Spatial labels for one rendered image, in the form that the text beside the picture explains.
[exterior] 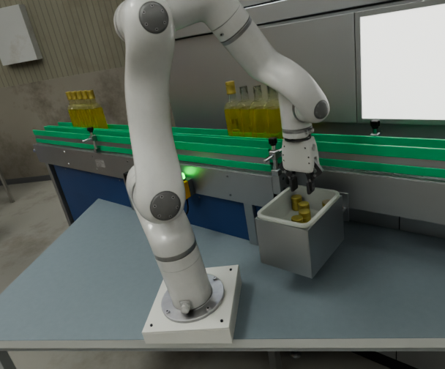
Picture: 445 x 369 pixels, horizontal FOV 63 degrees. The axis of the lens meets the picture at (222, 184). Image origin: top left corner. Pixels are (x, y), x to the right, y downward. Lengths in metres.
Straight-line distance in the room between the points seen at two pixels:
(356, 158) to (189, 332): 0.70
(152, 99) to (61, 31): 4.16
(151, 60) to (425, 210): 0.82
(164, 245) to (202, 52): 0.95
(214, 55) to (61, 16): 3.49
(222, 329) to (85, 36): 4.18
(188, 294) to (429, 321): 0.62
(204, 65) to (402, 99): 0.82
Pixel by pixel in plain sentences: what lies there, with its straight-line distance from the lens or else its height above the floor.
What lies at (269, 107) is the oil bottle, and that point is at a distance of 1.28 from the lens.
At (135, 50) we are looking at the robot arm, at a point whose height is 1.50.
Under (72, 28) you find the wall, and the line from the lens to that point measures 4.88.
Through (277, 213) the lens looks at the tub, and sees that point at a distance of 1.15.
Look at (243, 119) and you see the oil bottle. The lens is 1.36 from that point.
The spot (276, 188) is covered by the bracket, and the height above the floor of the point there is 1.01.
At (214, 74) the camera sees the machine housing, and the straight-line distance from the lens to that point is 1.63.
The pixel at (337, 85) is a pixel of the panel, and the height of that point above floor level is 1.28.
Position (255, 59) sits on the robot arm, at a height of 1.43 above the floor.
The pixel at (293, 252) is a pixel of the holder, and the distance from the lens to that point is 1.05.
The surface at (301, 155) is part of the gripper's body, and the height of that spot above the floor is 1.15.
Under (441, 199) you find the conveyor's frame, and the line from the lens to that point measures 1.14.
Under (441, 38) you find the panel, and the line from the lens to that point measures 1.21.
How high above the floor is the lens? 1.51
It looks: 23 degrees down
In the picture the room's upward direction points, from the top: 10 degrees counter-clockwise
